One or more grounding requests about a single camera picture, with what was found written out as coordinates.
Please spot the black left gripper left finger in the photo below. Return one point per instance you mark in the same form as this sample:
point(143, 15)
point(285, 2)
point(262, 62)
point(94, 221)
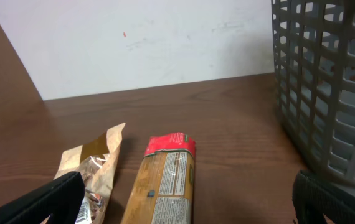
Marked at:
point(59, 201)

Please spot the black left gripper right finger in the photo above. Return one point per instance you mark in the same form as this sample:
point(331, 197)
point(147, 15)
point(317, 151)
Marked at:
point(315, 200)

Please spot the long orange biscuit pack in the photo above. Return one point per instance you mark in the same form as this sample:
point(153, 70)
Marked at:
point(163, 189)

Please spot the white brown snack pouch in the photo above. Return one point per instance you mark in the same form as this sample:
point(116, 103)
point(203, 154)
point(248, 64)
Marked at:
point(96, 161)

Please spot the grey plastic lattice basket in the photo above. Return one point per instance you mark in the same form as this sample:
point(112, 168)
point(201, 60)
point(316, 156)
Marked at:
point(314, 59)

